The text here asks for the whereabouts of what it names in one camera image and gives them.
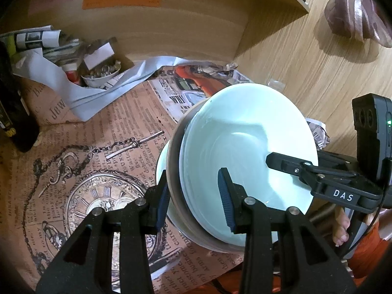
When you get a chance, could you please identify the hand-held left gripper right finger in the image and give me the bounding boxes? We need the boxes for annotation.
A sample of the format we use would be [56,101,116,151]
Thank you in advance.
[217,167,357,294]

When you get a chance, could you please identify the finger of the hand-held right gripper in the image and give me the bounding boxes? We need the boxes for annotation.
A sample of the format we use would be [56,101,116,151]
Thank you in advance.
[317,151,359,173]
[266,151,359,187]

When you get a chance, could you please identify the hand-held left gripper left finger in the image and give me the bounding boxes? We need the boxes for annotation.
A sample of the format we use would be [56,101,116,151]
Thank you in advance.
[36,169,170,294]

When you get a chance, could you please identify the brown plate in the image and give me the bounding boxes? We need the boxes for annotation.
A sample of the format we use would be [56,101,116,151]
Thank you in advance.
[169,98,245,253]

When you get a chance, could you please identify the white plate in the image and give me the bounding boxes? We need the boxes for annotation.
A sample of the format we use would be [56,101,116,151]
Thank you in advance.
[156,143,184,239]

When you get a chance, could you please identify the mint green plate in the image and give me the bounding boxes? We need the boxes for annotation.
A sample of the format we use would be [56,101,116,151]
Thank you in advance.
[181,84,318,245]

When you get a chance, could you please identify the person's right hand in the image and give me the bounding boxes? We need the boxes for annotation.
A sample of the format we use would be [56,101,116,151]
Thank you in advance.
[332,207,353,247]

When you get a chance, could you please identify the orange garment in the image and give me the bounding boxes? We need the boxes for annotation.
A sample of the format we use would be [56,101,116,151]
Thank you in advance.
[211,227,391,294]

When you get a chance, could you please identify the small bowl of trinkets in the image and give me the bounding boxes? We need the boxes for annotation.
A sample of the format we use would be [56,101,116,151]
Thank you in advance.
[80,63,122,89]

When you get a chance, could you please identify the pink striped curtain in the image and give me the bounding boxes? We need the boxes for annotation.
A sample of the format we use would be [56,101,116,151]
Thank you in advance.
[324,0,392,48]

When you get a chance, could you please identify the white paper sheet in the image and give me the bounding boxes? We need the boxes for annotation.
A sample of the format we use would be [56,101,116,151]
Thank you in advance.
[14,49,176,121]

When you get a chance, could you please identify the white card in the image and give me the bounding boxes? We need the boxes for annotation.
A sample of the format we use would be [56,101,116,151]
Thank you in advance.
[83,42,114,70]

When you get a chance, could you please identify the dark wine bottle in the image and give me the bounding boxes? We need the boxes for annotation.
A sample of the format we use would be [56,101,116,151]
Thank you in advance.
[0,41,40,153]

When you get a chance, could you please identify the folded newspapers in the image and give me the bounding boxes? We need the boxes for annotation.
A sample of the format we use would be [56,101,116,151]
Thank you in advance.
[0,29,85,65]

